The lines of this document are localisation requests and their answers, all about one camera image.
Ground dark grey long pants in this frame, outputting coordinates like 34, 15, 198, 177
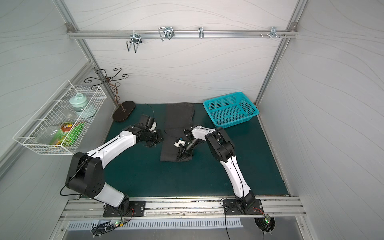
160, 103, 195, 163

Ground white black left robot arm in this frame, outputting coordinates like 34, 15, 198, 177
65, 115, 164, 216

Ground dark oval stand base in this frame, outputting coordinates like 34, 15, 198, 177
112, 101, 136, 122

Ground teal plastic mesh basket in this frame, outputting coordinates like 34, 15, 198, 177
203, 92, 260, 129

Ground pale green lidded jar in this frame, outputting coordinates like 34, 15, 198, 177
69, 93, 96, 118

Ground ornate metal hook stand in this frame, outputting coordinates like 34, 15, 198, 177
84, 67, 129, 105

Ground green snack packet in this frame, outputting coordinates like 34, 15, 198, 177
50, 123, 84, 147

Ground white vent strip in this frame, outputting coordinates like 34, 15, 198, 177
67, 218, 244, 231

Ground double metal hook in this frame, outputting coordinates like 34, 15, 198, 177
126, 33, 142, 53

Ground curved metal hook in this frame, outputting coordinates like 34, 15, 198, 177
158, 27, 175, 42

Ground small metal hook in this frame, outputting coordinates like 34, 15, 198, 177
198, 27, 204, 39

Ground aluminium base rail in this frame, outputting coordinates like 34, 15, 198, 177
60, 196, 307, 221

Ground white wire wall basket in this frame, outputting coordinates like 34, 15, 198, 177
13, 80, 107, 156

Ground aluminium top rail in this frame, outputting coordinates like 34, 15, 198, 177
67, 29, 299, 40

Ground metal bracket hook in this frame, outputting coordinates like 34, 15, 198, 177
260, 27, 287, 39

